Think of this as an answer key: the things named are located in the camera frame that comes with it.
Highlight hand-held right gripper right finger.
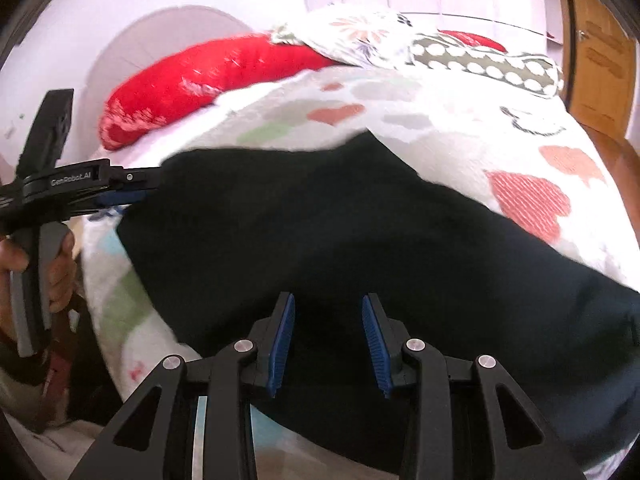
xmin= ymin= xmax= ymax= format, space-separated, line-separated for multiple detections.
xmin=361 ymin=294 xmax=588 ymax=480

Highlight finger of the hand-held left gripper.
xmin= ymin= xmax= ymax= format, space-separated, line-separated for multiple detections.
xmin=108 ymin=166 xmax=164 ymax=192
xmin=96 ymin=190 xmax=151 ymax=211

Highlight heart print quilt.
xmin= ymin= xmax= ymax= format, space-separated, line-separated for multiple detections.
xmin=82 ymin=65 xmax=640 ymax=480

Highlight wooden door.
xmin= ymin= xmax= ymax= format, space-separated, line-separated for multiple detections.
xmin=560 ymin=0 xmax=640 ymax=138

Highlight long red pillow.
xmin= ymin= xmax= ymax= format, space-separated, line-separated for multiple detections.
xmin=99 ymin=30 xmax=508 ymax=151

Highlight green dotted bolster pillow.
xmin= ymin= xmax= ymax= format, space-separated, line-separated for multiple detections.
xmin=410 ymin=34 xmax=565 ymax=98

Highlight black pants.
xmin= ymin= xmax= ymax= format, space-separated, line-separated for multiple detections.
xmin=116 ymin=130 xmax=640 ymax=466

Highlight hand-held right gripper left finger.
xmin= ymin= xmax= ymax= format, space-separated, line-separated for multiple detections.
xmin=70 ymin=291 xmax=296 ymax=480

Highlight person's left hand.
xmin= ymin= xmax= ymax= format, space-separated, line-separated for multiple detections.
xmin=0 ymin=232 xmax=77 ymax=333

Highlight white floral pillow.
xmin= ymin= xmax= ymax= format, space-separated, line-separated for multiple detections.
xmin=270 ymin=4 xmax=426 ymax=68

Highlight white wall shelf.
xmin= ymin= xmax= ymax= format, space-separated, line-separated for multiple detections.
xmin=537 ymin=0 xmax=562 ymax=46

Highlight round beige headboard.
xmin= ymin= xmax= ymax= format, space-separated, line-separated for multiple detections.
xmin=82 ymin=5 xmax=256 ymax=146

